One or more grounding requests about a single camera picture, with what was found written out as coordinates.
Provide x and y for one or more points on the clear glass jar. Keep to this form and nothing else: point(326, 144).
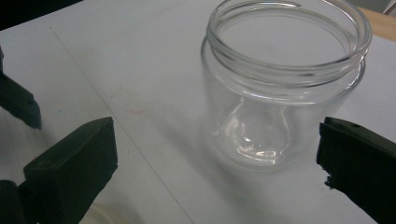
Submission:
point(280, 93)

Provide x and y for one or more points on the white table mat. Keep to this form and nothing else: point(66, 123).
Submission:
point(140, 77)

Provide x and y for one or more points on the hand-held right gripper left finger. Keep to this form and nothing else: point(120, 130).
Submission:
point(71, 168)

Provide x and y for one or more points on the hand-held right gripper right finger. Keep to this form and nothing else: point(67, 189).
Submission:
point(364, 158)

